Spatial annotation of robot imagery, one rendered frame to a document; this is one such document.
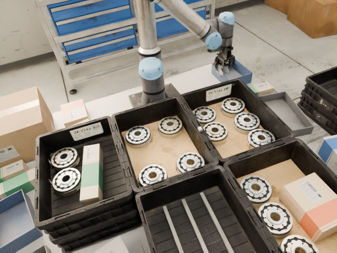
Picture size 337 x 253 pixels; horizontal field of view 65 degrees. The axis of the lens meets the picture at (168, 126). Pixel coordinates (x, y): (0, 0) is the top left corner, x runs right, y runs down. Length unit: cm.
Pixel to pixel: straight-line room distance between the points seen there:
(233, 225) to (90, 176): 51
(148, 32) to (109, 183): 73
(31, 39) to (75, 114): 232
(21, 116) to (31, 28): 236
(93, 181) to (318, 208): 71
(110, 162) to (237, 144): 51
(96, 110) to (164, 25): 163
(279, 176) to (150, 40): 84
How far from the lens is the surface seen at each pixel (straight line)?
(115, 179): 102
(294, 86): 289
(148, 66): 129
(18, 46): 372
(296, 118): 145
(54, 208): 104
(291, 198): 91
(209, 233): 89
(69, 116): 144
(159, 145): 109
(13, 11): 357
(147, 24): 133
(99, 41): 281
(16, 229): 123
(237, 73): 170
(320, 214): 90
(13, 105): 145
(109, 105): 154
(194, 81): 163
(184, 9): 120
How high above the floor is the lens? 165
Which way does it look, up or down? 45 degrees down
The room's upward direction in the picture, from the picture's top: 7 degrees counter-clockwise
